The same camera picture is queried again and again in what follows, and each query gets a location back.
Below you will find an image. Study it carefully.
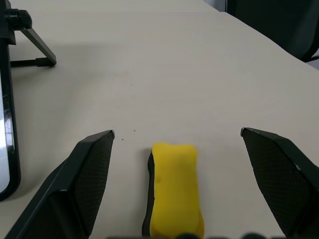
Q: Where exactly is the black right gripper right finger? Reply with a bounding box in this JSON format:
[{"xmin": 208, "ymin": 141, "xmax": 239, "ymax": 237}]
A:
[{"xmin": 240, "ymin": 127, "xmax": 319, "ymax": 239}]

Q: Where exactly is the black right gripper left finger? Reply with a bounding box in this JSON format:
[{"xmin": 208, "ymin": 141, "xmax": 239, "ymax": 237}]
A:
[{"xmin": 0, "ymin": 129, "xmax": 116, "ymax": 239}]

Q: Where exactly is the black framed whiteboard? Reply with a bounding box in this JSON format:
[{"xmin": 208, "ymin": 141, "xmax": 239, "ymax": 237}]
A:
[{"xmin": 0, "ymin": 37, "xmax": 21, "ymax": 202}]

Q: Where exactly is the black office chair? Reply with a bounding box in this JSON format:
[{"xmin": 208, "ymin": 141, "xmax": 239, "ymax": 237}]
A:
[{"xmin": 203, "ymin": 0, "xmax": 319, "ymax": 63}]

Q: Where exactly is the yellow and black eraser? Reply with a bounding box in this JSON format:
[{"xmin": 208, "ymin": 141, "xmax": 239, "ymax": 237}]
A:
[{"xmin": 141, "ymin": 142, "xmax": 206, "ymax": 239}]

